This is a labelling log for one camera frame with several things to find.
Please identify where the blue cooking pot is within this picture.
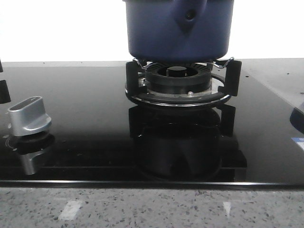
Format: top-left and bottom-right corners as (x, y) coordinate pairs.
(125, 0), (234, 63)

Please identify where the black pot support grate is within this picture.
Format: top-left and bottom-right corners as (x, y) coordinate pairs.
(125, 58), (242, 107)

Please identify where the black gas burner head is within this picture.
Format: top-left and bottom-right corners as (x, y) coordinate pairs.
(145, 63), (211, 94)

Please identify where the black glass cooktop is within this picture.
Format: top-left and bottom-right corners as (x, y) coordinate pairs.
(0, 60), (304, 190)

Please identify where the silver stove control knob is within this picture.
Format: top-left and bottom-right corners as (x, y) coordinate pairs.
(8, 96), (52, 136)

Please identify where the black left burner grate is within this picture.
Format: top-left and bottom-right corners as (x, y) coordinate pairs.
(0, 59), (11, 105)

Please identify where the blue white label sticker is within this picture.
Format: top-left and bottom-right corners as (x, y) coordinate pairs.
(292, 137), (304, 151)

